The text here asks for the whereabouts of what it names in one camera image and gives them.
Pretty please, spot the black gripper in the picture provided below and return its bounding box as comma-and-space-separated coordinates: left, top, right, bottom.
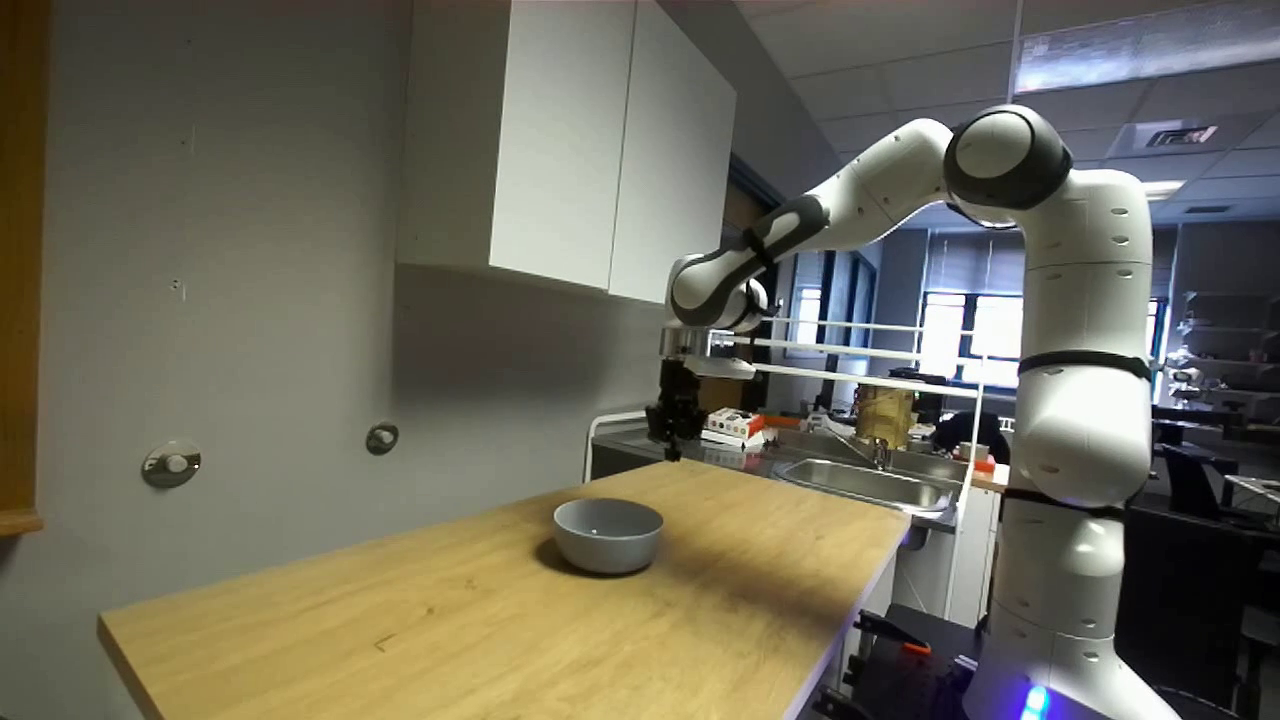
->
649, 352, 714, 465

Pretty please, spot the grey bowl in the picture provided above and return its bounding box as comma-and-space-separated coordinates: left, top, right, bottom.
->
548, 498, 669, 581

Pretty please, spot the red and white box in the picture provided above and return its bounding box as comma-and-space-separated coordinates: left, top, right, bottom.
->
700, 405, 774, 454

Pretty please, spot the steel sink counter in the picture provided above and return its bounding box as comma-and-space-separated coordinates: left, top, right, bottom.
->
582, 405, 1008, 631

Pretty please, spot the brown paper bag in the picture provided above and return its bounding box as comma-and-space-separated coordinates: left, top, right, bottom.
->
850, 384, 918, 454

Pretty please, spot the black and red tool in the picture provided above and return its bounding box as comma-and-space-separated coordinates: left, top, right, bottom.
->
850, 610, 937, 666

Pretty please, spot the white cabinet body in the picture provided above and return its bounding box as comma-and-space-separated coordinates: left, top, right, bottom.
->
395, 0, 516, 280

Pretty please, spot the ceiling air vent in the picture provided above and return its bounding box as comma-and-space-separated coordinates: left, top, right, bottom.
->
1122, 117, 1222, 157

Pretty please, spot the ceiling light panel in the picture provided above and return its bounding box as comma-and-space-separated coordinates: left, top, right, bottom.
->
1008, 0, 1280, 95

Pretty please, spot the white metal rail frame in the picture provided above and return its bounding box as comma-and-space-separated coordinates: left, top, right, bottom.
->
700, 313, 1029, 473

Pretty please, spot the white wall cabinet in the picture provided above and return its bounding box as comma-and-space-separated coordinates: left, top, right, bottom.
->
609, 0, 740, 309
482, 0, 638, 295

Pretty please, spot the wooden framed wall board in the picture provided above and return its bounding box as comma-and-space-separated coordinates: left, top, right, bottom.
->
0, 0, 55, 546

